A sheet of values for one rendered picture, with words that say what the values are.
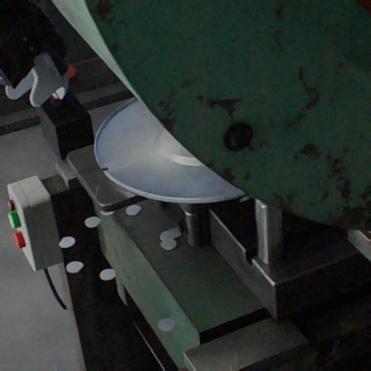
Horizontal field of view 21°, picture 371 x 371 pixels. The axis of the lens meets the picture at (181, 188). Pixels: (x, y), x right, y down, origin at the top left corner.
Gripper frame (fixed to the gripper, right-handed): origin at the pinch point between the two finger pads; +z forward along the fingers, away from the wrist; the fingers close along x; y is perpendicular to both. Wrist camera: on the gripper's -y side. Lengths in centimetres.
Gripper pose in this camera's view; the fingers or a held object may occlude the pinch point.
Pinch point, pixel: (59, 84)
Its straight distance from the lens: 115.8
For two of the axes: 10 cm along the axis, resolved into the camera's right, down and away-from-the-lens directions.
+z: 3.0, 5.6, 7.7
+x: 8.1, 2.8, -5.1
